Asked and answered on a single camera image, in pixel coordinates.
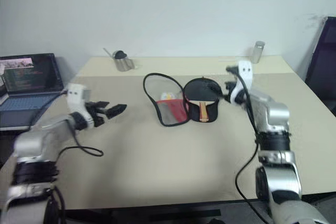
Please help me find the black table tennis paddle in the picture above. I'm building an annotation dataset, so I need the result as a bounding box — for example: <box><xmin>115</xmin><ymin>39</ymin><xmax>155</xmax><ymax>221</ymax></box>
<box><xmin>183</xmin><ymin>78</ymin><xmax>221</xmax><ymax>123</ymax></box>

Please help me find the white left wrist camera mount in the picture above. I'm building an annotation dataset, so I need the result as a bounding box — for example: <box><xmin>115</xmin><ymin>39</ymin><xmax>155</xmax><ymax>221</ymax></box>
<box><xmin>66</xmin><ymin>83</ymin><xmax>95</xmax><ymax>126</ymax></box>

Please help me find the steel cup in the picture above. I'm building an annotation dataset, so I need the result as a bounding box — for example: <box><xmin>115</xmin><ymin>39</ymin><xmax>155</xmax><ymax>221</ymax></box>
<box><xmin>113</xmin><ymin>53</ymin><xmax>135</xmax><ymax>72</ymax></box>

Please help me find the open dark laptop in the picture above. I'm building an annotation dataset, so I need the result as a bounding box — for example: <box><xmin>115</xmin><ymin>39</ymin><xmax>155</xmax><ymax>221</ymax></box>
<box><xmin>0</xmin><ymin>53</ymin><xmax>65</xmax><ymax>132</ymax></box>

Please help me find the black table frame bar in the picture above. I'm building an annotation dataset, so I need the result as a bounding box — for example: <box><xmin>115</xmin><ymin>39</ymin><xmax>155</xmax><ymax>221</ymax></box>
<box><xmin>145</xmin><ymin>209</ymin><xmax>222</xmax><ymax>219</ymax></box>

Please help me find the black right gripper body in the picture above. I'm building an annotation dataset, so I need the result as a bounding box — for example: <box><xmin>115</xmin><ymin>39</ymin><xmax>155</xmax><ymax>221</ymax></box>
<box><xmin>225</xmin><ymin>65</ymin><xmax>246</xmax><ymax>105</ymax></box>

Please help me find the red black paddle case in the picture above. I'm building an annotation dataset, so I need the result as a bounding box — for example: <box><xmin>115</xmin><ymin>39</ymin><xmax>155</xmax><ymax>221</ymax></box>
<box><xmin>143</xmin><ymin>73</ymin><xmax>224</xmax><ymax>127</ymax></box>

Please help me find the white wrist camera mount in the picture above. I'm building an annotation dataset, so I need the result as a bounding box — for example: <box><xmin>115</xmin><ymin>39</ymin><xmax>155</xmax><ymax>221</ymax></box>
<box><xmin>66</xmin><ymin>83</ymin><xmax>95</xmax><ymax>126</ymax></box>
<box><xmin>228</xmin><ymin>60</ymin><xmax>254</xmax><ymax>104</ymax></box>

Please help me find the black chair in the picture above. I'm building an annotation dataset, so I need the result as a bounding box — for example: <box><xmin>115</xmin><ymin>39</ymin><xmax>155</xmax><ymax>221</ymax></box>
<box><xmin>304</xmin><ymin>16</ymin><xmax>336</xmax><ymax>118</ymax></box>

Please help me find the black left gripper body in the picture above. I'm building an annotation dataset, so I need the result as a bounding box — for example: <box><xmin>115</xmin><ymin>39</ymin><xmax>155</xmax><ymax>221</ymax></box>
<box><xmin>85</xmin><ymin>104</ymin><xmax>107</xmax><ymax>128</ymax></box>

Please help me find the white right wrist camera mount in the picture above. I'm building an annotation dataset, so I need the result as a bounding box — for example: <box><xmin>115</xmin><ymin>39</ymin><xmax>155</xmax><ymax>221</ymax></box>
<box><xmin>228</xmin><ymin>60</ymin><xmax>254</xmax><ymax>104</ymax></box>

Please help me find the steel cylinder bottle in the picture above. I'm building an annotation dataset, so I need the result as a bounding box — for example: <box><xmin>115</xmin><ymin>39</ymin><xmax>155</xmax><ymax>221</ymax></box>
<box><xmin>252</xmin><ymin>40</ymin><xmax>265</xmax><ymax>64</ymax></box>

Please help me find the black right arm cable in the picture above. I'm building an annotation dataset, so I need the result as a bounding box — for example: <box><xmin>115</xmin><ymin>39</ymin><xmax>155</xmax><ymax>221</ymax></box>
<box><xmin>234</xmin><ymin>70</ymin><xmax>274</xmax><ymax>224</ymax></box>

